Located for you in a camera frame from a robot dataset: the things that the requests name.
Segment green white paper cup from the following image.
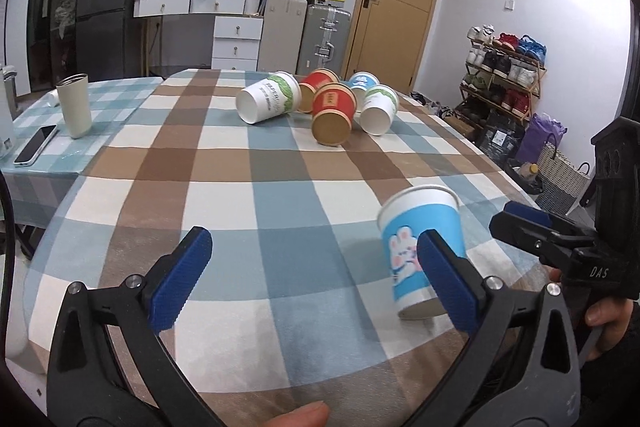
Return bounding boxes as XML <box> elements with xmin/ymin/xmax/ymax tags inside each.
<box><xmin>359</xmin><ymin>84</ymin><xmax>399</xmax><ymax>135</ymax></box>
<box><xmin>235</xmin><ymin>72</ymin><xmax>302</xmax><ymax>124</ymax></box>

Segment silver aluminium suitcase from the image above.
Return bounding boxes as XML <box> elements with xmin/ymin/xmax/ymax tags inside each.
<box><xmin>296</xmin><ymin>4</ymin><xmax>352</xmax><ymax>75</ymax></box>

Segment rear blue white paper cup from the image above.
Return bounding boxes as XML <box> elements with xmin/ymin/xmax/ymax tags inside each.
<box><xmin>346</xmin><ymin>72</ymin><xmax>380</xmax><ymax>100</ymax></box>

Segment woven basket bag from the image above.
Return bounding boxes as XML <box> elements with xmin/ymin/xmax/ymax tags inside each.
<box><xmin>536</xmin><ymin>134</ymin><xmax>591</xmax><ymax>216</ymax></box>

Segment rear red paper cup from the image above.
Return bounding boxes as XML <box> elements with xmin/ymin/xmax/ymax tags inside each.
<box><xmin>298</xmin><ymin>68</ymin><xmax>340</xmax><ymax>114</ymax></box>

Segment right green white paper cup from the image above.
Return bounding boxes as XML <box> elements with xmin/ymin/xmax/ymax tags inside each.
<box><xmin>359</xmin><ymin>84</ymin><xmax>399</xmax><ymax>135</ymax></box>

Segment shoe rack with shoes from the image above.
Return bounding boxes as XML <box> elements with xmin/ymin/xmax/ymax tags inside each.
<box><xmin>457</xmin><ymin>24</ymin><xmax>547</xmax><ymax>128</ymax></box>

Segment purple bag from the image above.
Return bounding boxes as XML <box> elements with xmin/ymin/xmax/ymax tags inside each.
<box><xmin>515</xmin><ymin>113</ymin><xmax>567</xmax><ymax>164</ymax></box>

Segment checkered tablecloth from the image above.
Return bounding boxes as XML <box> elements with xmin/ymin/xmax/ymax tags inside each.
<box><xmin>2</xmin><ymin>70</ymin><xmax>546</xmax><ymax>426</ymax></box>

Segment red paper cup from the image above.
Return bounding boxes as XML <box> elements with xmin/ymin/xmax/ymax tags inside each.
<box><xmin>311</xmin><ymin>83</ymin><xmax>357</xmax><ymax>146</ymax></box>
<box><xmin>298</xmin><ymin>68</ymin><xmax>340</xmax><ymax>114</ymax></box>

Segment smartphone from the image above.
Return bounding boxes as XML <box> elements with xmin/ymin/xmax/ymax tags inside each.
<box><xmin>13</xmin><ymin>124</ymin><xmax>58</xmax><ymax>166</ymax></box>

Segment beige tumbler mug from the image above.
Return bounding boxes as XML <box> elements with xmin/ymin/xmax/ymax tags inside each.
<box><xmin>55</xmin><ymin>74</ymin><xmax>92</xmax><ymax>139</ymax></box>

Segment beige suitcase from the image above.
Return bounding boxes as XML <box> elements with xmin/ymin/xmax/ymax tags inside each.
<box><xmin>257</xmin><ymin>0</ymin><xmax>307</xmax><ymax>74</ymax></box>

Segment blue rabbit paper cup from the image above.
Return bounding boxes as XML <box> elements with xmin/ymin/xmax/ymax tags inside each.
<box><xmin>378</xmin><ymin>184</ymin><xmax>466</xmax><ymax>321</ymax></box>

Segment right hand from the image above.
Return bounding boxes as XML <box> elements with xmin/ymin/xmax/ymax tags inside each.
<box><xmin>578</xmin><ymin>297</ymin><xmax>637</xmax><ymax>362</ymax></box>

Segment left green white paper cup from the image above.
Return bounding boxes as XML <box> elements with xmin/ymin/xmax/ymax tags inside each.
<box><xmin>235</xmin><ymin>72</ymin><xmax>302</xmax><ymax>124</ymax></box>

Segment white drawer desk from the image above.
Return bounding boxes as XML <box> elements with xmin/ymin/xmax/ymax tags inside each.
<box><xmin>134</xmin><ymin>0</ymin><xmax>264</xmax><ymax>72</ymax></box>

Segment front red paper cup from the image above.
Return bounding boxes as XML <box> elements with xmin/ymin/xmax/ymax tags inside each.
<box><xmin>311</xmin><ymin>83</ymin><xmax>357</xmax><ymax>146</ymax></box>

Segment left hand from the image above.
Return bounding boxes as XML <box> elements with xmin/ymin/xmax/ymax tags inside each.
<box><xmin>262</xmin><ymin>401</ymin><xmax>331</xmax><ymax>427</ymax></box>

